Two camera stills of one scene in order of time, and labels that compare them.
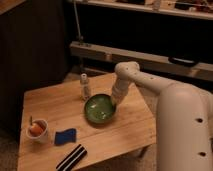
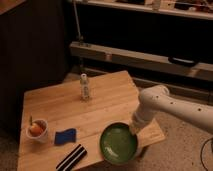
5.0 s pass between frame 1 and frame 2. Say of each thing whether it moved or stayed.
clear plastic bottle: stayed
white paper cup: stayed
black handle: stayed
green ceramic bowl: moved
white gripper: moved
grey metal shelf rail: stayed
